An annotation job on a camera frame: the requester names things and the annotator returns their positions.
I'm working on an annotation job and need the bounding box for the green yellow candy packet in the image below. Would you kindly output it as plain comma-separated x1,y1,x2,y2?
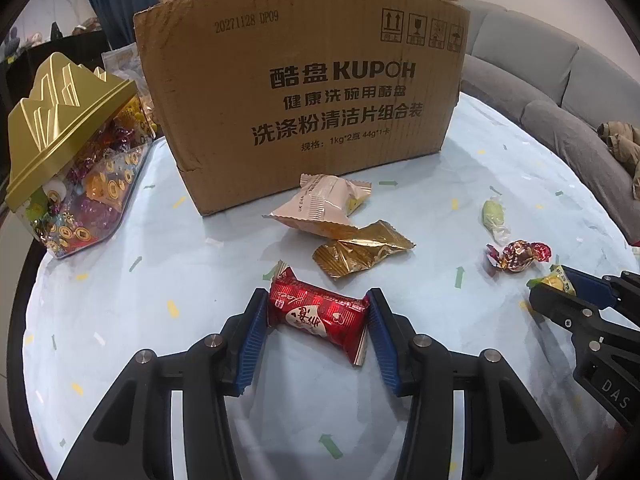
526,264,577,296

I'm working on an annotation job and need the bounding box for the red candy packet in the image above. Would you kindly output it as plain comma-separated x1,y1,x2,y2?
267,260,369,366

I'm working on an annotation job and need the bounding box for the red gold foil candy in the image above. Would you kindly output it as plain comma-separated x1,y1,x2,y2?
486,240,552,273

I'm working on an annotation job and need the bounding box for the gold foil snack packet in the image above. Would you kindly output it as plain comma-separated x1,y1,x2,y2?
312,220,416,280

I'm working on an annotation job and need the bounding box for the pale green wrapped candy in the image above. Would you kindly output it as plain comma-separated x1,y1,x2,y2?
482,197,511,246

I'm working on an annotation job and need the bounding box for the beige pastry packet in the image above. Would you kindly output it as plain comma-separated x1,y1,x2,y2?
265,174,371,240

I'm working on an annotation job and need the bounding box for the grey curved sofa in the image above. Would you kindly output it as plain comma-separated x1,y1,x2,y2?
459,0,639,245

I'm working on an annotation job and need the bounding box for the brown cardboard box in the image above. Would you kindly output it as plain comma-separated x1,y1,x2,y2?
134,0,470,216

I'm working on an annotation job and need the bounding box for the gold lid candy jar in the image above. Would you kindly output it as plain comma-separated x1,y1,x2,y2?
6,52,155,259

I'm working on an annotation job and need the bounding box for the clear bag of peanuts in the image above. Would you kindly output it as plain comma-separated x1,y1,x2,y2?
101,42,153,113

